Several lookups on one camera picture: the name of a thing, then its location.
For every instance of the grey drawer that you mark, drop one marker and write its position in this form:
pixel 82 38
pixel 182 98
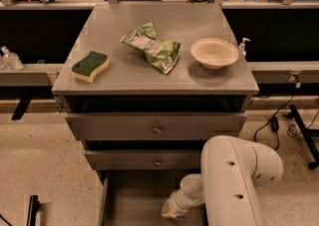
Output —
pixel 154 126
pixel 136 197
pixel 143 159

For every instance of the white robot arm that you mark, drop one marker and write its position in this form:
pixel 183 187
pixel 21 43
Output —
pixel 230 170

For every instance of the grey bottom drawer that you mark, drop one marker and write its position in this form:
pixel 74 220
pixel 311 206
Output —
pixel 136 197

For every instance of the grey top drawer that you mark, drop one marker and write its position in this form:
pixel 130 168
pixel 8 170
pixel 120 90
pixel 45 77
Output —
pixel 154 126

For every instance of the grey middle drawer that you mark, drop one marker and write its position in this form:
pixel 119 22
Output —
pixel 143 159

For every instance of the clear sanitizer bottle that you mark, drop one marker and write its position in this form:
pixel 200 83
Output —
pixel 11 60

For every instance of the white bowl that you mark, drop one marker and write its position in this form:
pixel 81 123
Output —
pixel 213 53

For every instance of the green yellow sponge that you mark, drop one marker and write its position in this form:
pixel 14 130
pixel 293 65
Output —
pixel 90 66

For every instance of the black stand foot left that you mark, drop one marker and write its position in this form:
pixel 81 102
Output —
pixel 34 206

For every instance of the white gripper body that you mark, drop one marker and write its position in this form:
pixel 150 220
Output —
pixel 178 202

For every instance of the green crumpled chip bag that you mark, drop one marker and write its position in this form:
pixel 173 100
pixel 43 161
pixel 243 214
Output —
pixel 162 55

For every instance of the grey drawer cabinet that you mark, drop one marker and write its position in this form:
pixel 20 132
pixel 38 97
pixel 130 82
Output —
pixel 131 85

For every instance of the black stand leg right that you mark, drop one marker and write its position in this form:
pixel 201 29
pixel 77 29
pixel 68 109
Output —
pixel 308 134

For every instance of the white pump bottle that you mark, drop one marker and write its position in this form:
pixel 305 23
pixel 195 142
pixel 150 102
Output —
pixel 242 46

